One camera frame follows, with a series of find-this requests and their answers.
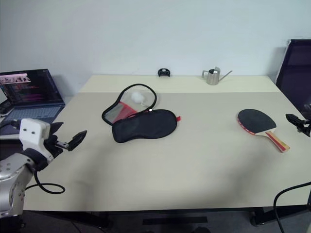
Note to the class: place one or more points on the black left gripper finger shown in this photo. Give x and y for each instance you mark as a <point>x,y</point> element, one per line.
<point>77,140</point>
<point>57,127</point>

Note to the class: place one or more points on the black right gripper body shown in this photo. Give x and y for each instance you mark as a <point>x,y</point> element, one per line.
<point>303,123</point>

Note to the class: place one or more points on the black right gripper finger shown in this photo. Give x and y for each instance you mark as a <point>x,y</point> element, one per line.
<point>292,119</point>

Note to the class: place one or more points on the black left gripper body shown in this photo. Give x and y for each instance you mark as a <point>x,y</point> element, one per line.
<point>54,145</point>

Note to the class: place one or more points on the black table tennis paddle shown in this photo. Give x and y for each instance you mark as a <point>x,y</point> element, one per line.
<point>256,120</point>

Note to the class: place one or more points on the black red paddle case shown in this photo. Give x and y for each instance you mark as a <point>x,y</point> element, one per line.
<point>143,126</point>

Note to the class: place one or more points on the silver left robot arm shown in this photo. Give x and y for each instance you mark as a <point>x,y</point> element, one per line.
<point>11,165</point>

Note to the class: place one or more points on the open grey laptop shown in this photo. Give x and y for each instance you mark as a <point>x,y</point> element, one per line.
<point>31,106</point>

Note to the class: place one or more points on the black office chair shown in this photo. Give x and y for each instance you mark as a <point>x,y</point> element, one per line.
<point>295,70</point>

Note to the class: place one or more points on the steel watering can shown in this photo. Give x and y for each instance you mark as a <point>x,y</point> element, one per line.
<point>213,77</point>

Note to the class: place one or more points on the black table caster wheel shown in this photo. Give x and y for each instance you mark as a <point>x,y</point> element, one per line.
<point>257,218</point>

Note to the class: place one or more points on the small black clip gadget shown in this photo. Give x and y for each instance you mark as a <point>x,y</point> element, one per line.
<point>164,72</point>

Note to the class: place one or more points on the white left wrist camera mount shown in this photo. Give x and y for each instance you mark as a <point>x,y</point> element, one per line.
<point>30,132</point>

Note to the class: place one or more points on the black table frame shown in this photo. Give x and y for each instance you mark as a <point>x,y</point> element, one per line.
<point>170,210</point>

